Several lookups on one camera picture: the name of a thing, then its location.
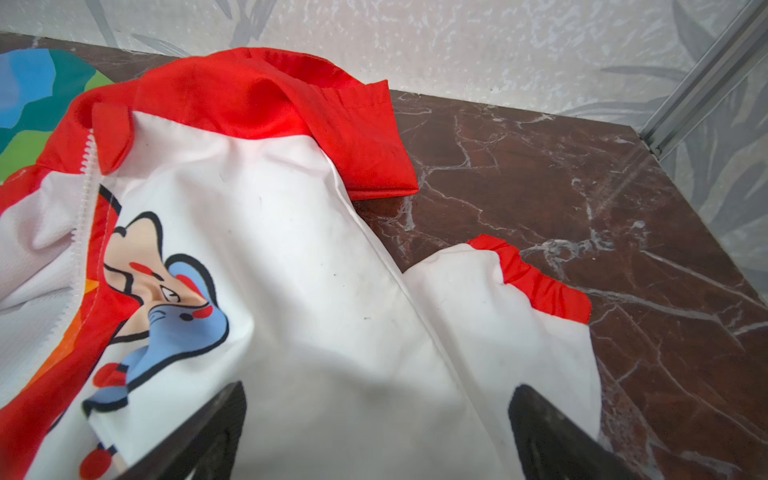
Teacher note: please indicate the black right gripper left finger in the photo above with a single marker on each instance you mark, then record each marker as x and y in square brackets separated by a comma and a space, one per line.
[204, 446]

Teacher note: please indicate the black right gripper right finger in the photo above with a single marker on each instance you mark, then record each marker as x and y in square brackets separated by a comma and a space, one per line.
[551, 446]

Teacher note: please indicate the red white rainbow kids jacket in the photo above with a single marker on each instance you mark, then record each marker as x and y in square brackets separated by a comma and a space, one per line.
[164, 237]

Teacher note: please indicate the aluminium cage frame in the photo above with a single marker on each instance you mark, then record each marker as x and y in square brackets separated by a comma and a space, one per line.
[724, 65]

